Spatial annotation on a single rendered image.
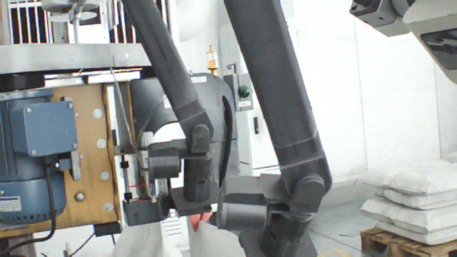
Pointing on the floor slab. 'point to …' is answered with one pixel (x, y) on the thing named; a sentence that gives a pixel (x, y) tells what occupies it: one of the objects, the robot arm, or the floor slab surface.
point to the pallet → (403, 245)
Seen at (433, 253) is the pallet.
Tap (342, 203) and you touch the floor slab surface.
